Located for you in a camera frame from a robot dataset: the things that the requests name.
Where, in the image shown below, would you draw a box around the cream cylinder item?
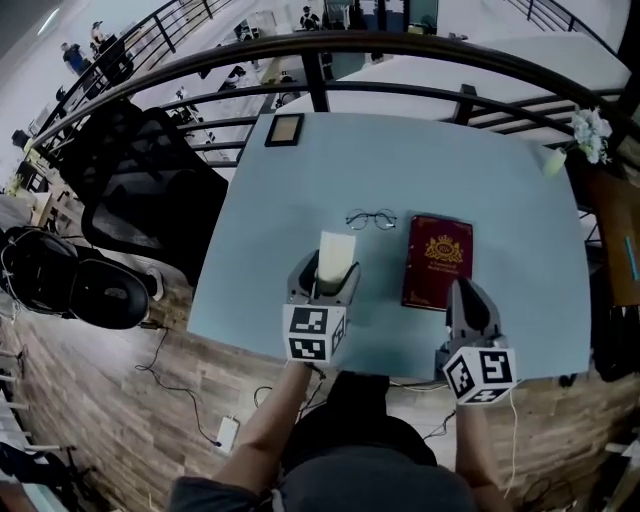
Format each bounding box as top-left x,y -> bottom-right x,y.
317,230 -> 358,284

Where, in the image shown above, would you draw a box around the person's black trousers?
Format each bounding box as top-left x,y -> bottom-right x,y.
279,372 -> 439,471

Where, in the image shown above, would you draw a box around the red book with gold emblem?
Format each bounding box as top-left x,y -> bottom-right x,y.
401,214 -> 475,312

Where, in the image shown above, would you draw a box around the brown wooden desk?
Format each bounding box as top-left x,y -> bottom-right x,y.
579,164 -> 640,307

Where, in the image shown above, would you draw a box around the black mesh office chair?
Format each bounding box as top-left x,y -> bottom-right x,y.
58,98 -> 231,287

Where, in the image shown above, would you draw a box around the round wire-rim glasses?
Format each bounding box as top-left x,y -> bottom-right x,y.
345,207 -> 399,232

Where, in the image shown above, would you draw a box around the white power adapter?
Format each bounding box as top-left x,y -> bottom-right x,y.
215,415 -> 242,454

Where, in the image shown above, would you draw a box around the white flower bunch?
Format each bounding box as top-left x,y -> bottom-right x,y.
569,106 -> 614,166

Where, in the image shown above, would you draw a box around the pale green vase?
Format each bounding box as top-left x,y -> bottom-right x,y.
542,147 -> 569,179

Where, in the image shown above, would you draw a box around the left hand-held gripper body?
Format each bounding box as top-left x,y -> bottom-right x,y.
281,277 -> 359,364

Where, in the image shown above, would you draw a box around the person's left forearm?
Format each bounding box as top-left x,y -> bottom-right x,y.
213,359 -> 324,504

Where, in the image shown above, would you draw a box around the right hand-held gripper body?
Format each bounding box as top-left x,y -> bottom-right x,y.
433,327 -> 518,406

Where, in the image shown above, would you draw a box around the black padded leather chair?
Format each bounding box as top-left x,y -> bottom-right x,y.
1,225 -> 152,332

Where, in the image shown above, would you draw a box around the person's dark grey shirt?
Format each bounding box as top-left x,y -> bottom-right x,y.
168,452 -> 477,512

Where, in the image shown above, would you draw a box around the black bag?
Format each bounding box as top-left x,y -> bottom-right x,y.
591,303 -> 640,384

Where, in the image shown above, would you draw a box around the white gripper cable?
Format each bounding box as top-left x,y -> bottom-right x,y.
501,388 -> 522,497

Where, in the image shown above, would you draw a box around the black floor cable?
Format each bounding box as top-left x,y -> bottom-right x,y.
133,327 -> 222,447

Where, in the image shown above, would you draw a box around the light blue table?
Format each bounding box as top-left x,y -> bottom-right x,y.
187,112 -> 594,380

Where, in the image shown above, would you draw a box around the black picture frame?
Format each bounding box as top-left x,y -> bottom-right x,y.
263,112 -> 306,149

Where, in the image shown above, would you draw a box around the black metal railing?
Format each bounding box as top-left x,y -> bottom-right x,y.
27,30 -> 640,169

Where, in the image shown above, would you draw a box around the person's right forearm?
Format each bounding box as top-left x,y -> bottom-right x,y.
452,398 -> 501,490

